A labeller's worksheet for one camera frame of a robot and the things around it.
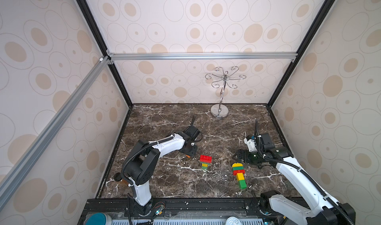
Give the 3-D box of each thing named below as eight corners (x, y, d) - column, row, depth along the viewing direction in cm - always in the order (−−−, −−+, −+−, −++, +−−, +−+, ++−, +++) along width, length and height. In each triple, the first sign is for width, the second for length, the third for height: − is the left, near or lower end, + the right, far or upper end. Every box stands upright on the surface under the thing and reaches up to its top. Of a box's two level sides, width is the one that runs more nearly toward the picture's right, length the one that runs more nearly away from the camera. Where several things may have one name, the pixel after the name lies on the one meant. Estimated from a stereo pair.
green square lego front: (239, 189, 82) (240, 188, 79) (237, 181, 84) (238, 179, 82) (246, 189, 82) (247, 188, 79) (244, 181, 84) (245, 179, 82)
